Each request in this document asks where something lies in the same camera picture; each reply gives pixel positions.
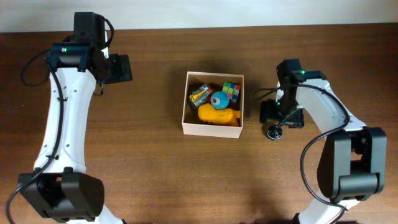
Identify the multicolour puzzle cube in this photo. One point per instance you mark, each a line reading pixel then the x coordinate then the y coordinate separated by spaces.
pixel 232 91

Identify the pink cardboard box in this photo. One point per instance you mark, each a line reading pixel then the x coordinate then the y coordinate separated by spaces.
pixel 191 124

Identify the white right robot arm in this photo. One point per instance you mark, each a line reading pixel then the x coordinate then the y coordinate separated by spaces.
pixel 353 160

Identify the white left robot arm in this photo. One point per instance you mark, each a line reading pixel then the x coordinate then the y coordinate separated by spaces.
pixel 58 187

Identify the yellow toy animal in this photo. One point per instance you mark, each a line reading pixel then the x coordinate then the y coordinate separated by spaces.
pixel 226 117

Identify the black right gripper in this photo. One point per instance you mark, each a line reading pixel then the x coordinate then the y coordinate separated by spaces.
pixel 266 111

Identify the round black tin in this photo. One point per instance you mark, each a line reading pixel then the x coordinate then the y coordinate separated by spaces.
pixel 274 132

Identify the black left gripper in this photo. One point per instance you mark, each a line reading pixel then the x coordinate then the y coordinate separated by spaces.
pixel 125 73

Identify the blue toy ball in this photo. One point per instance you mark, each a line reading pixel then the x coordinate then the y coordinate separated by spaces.
pixel 219 100

